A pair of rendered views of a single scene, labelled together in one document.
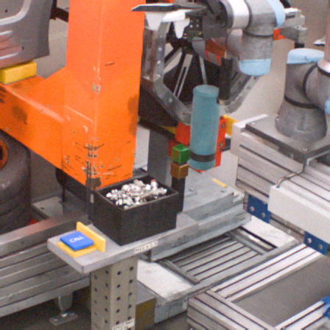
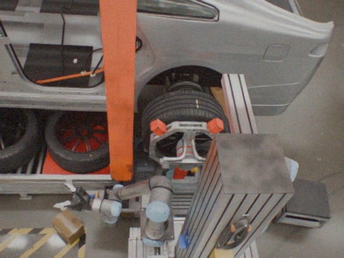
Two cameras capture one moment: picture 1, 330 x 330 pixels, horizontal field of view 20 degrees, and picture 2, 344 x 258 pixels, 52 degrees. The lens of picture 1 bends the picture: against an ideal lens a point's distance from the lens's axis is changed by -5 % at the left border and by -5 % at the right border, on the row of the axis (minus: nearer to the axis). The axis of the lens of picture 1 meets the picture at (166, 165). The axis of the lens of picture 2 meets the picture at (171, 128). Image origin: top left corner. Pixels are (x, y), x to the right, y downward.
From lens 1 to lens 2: 218 cm
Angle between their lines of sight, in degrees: 36
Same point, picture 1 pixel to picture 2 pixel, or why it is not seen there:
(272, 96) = (292, 121)
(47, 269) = (100, 187)
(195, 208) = (177, 183)
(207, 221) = (180, 187)
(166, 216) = (123, 206)
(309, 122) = not seen: hidden behind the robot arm
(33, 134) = not seen: hidden behind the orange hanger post
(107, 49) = (113, 151)
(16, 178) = (98, 157)
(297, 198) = (130, 251)
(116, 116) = (121, 167)
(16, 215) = (97, 165)
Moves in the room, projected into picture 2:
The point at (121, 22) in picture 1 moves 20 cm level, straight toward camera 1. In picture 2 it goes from (119, 145) to (99, 165)
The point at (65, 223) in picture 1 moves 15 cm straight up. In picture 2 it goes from (108, 179) to (107, 171)
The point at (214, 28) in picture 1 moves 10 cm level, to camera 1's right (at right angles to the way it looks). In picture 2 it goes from (86, 207) to (98, 219)
